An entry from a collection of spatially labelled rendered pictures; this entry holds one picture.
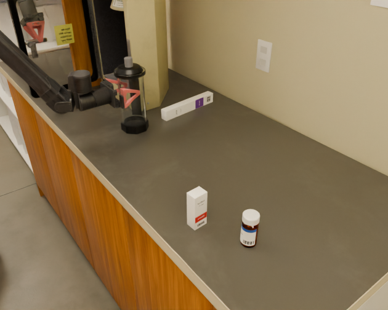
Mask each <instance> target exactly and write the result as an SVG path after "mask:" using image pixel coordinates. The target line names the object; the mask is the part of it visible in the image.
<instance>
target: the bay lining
mask: <svg viewBox="0 0 388 310"><path fill-rule="evenodd" d="M111 2H112V0H93V5H94V13H95V22H96V27H97V35H98V40H99V49H100V58H101V62H102V71H103V75H106V74H111V73H114V70H115V69H116V68H117V67H118V66H119V65H121V64H123V63H124V58H125V57H128V52H127V40H126V27H125V21H124V11H118V10H113V9H111V8H110V6H111Z"/></svg>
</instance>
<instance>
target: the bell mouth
mask: <svg viewBox="0 0 388 310"><path fill-rule="evenodd" d="M110 8H111V9H113V10H118V11H124V8H123V2H122V0H112V2H111V6H110Z"/></svg>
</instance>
